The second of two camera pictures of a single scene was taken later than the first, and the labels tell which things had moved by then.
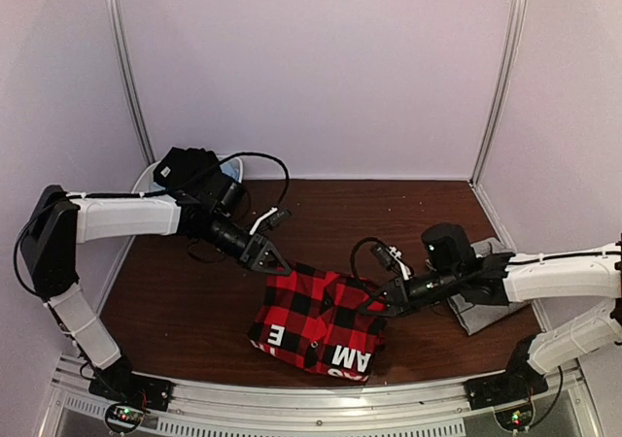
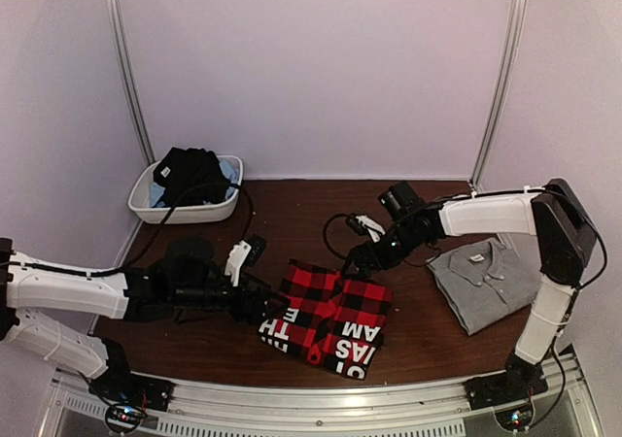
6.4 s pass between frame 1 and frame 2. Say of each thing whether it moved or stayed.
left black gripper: moved
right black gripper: moved
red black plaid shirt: moved
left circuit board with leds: stayed
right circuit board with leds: stayed
